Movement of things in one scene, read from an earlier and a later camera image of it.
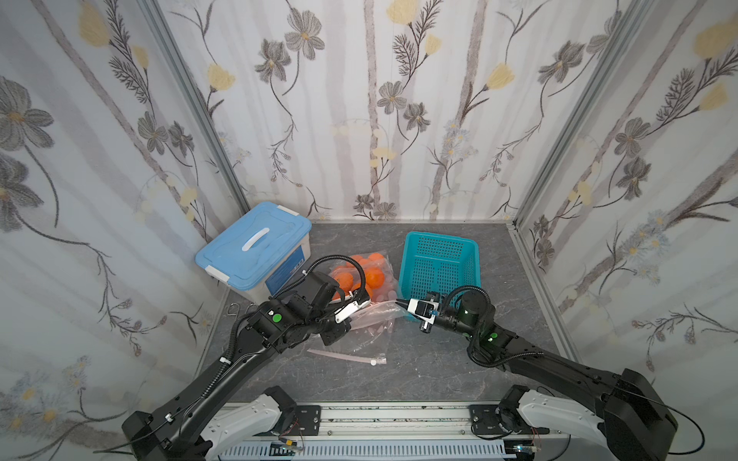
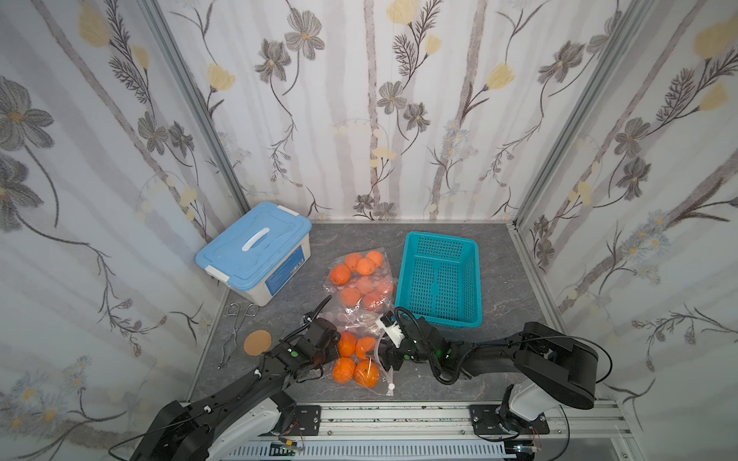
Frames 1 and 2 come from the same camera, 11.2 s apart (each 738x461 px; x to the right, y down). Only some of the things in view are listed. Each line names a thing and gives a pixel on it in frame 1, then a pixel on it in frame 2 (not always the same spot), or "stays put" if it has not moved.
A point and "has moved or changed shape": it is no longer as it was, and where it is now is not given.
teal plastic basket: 437,263 stays put
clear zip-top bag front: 371,328 has moved or changed shape
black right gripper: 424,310 → 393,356
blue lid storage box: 260,254 stays put
